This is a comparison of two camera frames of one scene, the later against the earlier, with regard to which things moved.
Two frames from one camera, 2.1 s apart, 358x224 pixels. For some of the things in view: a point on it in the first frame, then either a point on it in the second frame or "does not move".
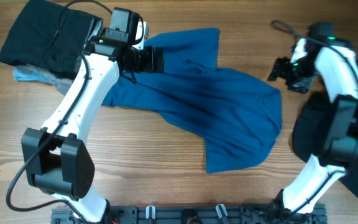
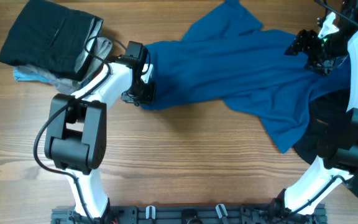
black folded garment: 49,39 does not move
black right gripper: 280,70 -> 302,43
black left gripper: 149,65 -> 149,96
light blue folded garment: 23,76 does not move
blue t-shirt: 236,119 -> 226,56
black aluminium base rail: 198,214 does not move
